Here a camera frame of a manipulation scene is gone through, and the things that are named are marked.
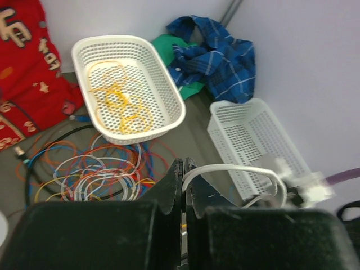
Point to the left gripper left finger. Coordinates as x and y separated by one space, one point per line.
140 234

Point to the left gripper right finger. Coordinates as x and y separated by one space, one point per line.
222 236

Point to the right white perforated basket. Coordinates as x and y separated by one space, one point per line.
244 132

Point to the white perforated basket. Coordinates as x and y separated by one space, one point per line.
127 89
244 132

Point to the centre white perforated basket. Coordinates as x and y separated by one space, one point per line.
127 89

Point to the blue plaid shirt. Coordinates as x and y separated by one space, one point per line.
226 65

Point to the red printed pillow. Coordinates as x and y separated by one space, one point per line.
34 94

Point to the green cloth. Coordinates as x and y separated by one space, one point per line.
163 45

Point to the grey metal corner post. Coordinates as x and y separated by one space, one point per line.
230 12

